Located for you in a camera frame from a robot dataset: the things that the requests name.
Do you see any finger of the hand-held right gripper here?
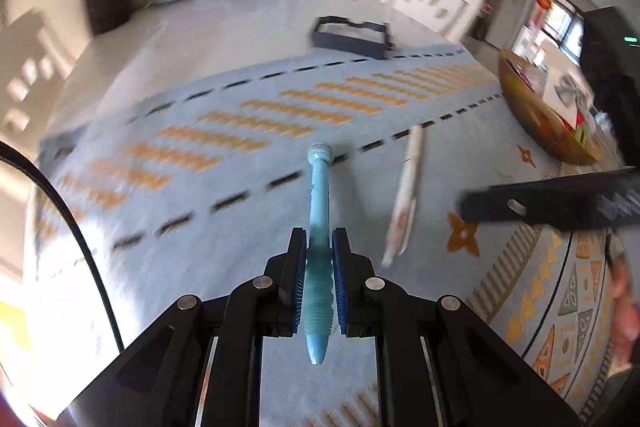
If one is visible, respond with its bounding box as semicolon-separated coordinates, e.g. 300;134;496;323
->
457;167;640;234

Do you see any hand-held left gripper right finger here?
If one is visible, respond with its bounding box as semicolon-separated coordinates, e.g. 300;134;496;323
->
331;227;583;427

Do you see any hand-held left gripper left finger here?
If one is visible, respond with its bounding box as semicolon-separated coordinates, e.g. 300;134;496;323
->
57;227;307;427

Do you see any light blue pen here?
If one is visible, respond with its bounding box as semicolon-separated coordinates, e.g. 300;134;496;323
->
302;142;336;366

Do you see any white marker pen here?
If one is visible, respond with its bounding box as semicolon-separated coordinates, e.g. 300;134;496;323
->
381;124;425;268

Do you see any black plastic tray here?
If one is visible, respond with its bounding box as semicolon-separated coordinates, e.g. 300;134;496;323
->
312;16;396;60

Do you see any white glossy desktop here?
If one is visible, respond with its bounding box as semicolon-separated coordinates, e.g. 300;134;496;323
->
25;0;640;427

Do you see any person's right hand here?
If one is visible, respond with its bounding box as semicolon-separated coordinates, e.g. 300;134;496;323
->
610;248;640;368

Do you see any wooden bowl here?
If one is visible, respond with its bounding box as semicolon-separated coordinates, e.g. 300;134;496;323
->
499;48;609;166

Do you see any window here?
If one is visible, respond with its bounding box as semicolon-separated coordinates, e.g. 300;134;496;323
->
515;0;587;65

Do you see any round patterned mat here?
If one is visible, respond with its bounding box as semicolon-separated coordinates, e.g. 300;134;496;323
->
447;142;640;414

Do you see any blue woven placemat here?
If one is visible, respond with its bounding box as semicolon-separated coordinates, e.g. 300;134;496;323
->
37;47;566;427

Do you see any white plastic chair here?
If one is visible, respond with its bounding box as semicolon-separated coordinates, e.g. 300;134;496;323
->
380;0;489;42

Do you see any black cable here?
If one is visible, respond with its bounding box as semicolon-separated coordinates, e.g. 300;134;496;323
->
0;141;126;354

